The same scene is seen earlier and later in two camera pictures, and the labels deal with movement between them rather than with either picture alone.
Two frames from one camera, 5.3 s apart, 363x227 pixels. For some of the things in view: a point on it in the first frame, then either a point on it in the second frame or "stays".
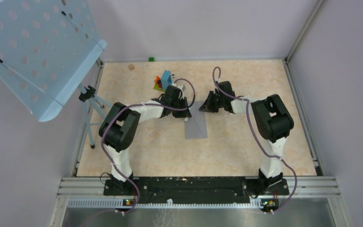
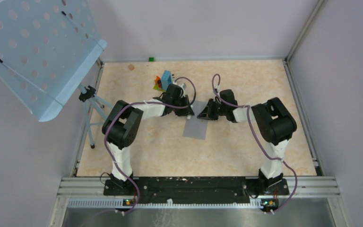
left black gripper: (183, 114) stays
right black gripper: (207, 106) → (208, 113)
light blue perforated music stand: (40, 49) stays
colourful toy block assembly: (162, 83) stays
